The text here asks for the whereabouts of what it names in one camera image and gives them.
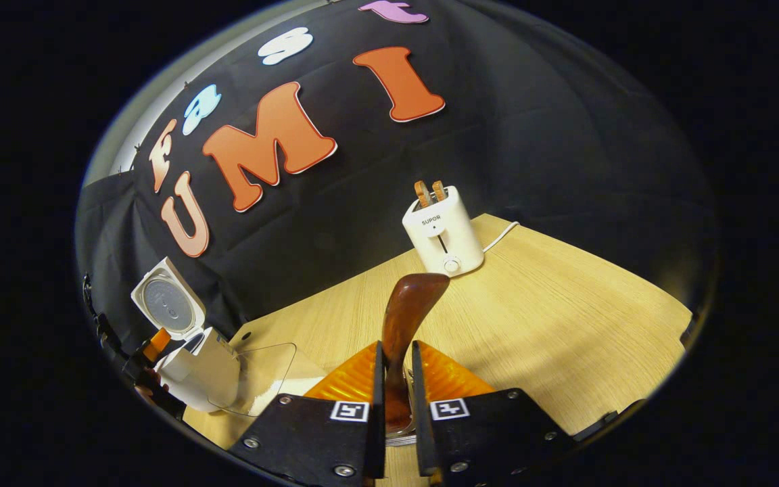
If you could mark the row of small cloth clips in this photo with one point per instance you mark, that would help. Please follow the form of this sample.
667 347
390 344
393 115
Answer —
186 84

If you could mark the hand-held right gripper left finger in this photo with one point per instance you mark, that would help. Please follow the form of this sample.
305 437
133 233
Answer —
377 419

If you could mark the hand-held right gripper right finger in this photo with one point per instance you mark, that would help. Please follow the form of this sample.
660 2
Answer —
423 419

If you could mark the toasted bread slice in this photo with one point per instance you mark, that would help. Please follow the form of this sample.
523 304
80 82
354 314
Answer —
422 193
439 189

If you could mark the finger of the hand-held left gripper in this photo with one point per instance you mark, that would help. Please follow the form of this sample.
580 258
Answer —
157 345

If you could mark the white toaster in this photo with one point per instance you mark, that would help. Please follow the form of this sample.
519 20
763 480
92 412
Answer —
442 233

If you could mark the black backdrop cloth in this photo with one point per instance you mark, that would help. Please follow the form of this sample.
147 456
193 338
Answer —
565 135

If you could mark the white rice cooker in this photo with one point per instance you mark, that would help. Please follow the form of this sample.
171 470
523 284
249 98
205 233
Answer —
203 375

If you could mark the brown wooden spoon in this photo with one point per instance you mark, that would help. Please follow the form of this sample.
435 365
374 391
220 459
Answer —
410 304

